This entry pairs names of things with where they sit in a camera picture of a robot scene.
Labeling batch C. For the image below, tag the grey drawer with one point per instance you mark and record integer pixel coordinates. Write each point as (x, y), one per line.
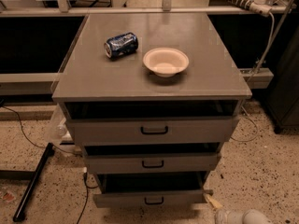
(124, 199)
(151, 122)
(155, 158)

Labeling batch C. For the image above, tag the grey top drawer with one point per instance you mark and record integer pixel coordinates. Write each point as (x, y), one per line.
(151, 122)

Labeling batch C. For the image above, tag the black floor bar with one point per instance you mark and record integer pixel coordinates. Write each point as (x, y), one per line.
(19, 215)

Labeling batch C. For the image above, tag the clear plastic bag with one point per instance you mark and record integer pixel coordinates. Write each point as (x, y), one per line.
(56, 131)

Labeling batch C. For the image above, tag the grey middle drawer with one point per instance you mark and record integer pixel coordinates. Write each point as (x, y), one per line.
(155, 158)

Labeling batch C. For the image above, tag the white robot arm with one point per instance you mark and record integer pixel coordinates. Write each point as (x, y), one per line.
(253, 216)

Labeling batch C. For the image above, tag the dark grey cabinet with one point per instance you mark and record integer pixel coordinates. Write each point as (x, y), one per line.
(282, 95)

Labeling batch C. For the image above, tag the blue soda can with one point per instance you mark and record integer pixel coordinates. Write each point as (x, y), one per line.
(120, 45)

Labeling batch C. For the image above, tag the grey bottom drawer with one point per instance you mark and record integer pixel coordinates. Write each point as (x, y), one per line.
(124, 199)

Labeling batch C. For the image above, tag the grey drawer cabinet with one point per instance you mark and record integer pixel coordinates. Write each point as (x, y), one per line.
(150, 99)

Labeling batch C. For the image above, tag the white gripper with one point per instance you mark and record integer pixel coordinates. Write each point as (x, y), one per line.
(224, 216)

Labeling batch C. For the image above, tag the white paper bowl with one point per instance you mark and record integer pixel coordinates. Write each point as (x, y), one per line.
(166, 62)

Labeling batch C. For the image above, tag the white power strip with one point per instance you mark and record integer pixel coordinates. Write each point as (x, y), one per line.
(251, 5)

